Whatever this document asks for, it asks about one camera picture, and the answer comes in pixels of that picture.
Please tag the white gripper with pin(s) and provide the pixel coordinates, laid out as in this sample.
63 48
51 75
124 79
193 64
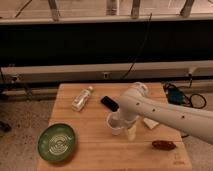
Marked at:
129 124

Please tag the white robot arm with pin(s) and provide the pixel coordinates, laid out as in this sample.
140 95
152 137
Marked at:
134 102

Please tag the white sponge block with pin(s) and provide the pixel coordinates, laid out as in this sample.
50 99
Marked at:
151 124

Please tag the brown red pepper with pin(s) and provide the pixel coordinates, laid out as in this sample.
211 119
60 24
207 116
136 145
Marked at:
164 145

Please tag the black smartphone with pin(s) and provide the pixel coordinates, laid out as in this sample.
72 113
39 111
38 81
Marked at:
109 103

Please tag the blue box on floor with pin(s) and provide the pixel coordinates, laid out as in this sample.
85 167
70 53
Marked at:
175 97

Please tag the clear plastic bottle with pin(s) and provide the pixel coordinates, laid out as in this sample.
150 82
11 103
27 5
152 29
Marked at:
80 100

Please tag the green patterned bowl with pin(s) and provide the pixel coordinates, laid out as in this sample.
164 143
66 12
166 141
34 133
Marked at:
57 142

